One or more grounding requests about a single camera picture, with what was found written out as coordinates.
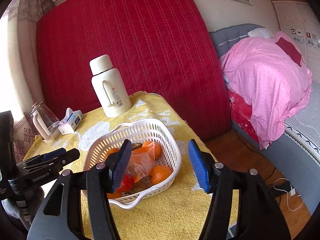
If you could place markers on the pink polka dot duvet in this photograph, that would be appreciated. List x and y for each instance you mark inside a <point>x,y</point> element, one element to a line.
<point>269,81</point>

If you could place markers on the white tissue pack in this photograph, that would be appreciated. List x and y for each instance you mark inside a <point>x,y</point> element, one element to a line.
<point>70,122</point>

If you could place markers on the cream thermos flask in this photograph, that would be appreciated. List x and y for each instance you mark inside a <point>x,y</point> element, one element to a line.
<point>109,87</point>

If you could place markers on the red cloth on duvet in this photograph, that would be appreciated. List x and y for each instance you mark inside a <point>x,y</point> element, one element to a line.
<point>289,47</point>

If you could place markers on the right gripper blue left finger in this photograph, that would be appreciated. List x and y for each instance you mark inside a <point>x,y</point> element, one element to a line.
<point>117,165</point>

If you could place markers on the white pillow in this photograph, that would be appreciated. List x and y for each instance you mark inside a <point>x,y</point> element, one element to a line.
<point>261,33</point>

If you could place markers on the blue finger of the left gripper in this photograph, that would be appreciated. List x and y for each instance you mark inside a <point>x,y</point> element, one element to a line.
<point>45,157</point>

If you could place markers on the oranges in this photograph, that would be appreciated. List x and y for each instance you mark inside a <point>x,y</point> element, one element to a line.
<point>141,162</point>

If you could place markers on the small orange kumquat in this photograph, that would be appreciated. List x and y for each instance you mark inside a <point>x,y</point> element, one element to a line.
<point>116,194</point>

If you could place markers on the small orange tangerine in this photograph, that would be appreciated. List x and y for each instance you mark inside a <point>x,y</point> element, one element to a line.
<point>109,152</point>
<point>157,148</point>

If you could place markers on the red quilted mattress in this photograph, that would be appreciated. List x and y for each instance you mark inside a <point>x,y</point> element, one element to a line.
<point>159,46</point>

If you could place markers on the white plastic basket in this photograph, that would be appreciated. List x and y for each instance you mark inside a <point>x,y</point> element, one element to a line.
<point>138,131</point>

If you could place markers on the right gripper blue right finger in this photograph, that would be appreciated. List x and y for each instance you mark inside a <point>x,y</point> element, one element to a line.
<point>202,163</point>

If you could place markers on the glass electric kettle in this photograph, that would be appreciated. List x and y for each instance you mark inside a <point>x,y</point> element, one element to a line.
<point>45,121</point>

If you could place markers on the red cherry tomato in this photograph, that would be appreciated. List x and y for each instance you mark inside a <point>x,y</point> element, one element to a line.
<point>127,183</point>

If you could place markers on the white wardrobe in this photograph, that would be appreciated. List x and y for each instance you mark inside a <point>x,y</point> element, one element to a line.
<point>297,19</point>

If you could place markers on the grey bed headboard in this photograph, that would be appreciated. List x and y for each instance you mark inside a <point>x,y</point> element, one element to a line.
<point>223,39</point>

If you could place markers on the small orange tangerine back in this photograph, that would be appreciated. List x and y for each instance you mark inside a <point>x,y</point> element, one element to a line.
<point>109,152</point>

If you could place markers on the brown kiwi fruit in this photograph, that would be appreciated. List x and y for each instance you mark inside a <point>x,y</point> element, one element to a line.
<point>139,186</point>

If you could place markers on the large orange mandarin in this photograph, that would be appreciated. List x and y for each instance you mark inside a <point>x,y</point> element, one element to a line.
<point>159,173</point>

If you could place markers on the patterned beige curtain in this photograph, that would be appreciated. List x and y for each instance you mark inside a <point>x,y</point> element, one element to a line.
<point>20,78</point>

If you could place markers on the overripe brown banana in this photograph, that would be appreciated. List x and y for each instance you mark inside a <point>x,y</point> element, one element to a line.
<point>136,146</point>

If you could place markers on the small orange tangerine front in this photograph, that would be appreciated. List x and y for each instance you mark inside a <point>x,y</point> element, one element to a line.
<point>157,148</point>

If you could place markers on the yellow patterned towel cloth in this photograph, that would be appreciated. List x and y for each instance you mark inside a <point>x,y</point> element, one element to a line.
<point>176,213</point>

